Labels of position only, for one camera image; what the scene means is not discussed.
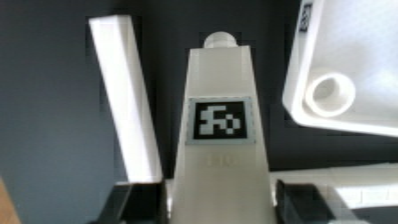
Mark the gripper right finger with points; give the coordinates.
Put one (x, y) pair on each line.
(341, 212)

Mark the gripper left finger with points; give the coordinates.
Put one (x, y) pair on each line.
(112, 214)

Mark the white desk leg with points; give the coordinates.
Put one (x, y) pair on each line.
(221, 189)

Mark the white desk top tray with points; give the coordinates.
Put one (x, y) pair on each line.
(340, 92)

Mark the white U-shaped fence frame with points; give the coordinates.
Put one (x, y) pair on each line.
(365, 184)

